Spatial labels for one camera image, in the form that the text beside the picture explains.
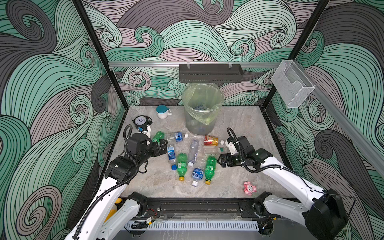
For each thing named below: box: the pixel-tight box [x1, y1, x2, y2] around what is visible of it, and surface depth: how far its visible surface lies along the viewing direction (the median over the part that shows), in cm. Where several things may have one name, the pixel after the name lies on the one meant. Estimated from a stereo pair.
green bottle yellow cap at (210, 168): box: [204, 155, 217, 185], surface depth 83 cm
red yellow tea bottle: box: [203, 135, 219, 146], surface depth 97 cm
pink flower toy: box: [243, 181, 257, 196], surface depth 79 cm
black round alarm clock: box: [132, 115, 153, 128], surface depth 110 cm
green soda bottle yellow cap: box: [177, 152, 188, 182], surface depth 85 cm
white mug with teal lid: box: [155, 104, 172, 120], surface depth 113 cm
